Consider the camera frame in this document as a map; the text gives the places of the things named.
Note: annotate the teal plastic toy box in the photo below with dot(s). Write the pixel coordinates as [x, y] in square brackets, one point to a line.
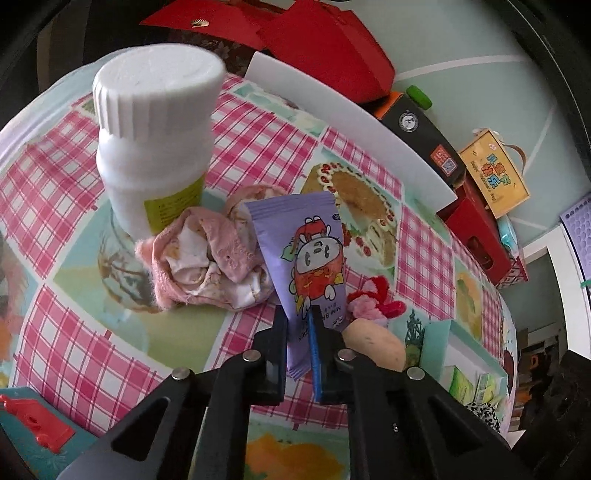
[37, 441]

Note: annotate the white tray with teal rim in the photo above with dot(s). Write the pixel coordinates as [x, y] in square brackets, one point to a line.
[446, 344]

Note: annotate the leopard print cloth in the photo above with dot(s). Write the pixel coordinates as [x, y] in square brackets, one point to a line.
[486, 413]

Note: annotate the beige plush toy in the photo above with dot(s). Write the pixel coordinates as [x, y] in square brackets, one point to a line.
[376, 342]

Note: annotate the white shelf unit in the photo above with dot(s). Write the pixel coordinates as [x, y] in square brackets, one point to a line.
[575, 301]

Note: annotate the flat red gift box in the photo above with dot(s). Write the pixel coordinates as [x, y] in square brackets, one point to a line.
[235, 21]

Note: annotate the yellow cartoon gift box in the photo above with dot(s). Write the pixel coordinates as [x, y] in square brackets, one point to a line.
[497, 168]

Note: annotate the red carton box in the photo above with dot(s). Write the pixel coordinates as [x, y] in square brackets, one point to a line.
[470, 219]

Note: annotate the purple perforated basket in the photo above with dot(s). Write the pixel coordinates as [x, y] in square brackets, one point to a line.
[576, 220]

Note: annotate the red patterned storage basket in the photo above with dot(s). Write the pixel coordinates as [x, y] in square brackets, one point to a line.
[517, 273]

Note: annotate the large red gift bag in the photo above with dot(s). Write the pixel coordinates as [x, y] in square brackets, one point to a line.
[333, 46]

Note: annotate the green dumbbell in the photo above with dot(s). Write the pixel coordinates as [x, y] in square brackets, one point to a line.
[419, 97]

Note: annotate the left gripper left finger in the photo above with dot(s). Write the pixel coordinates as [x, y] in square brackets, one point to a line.
[193, 426]

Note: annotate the white plastic medicine bottle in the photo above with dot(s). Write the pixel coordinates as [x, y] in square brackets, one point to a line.
[153, 105]

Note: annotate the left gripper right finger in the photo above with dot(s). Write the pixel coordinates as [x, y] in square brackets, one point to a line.
[402, 425]

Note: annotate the pink floral cloth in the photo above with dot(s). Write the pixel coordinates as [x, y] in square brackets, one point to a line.
[212, 258]

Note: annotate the purple cartoon snack pouch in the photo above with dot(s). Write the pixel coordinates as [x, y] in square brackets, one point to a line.
[301, 239]

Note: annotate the black box with gauge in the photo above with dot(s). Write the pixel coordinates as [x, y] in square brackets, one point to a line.
[410, 123]

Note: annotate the blue wet wipes pack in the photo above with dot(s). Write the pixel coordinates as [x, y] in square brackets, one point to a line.
[508, 236]

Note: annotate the checkered cake-print tablecloth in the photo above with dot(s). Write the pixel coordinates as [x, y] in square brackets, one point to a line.
[78, 321]

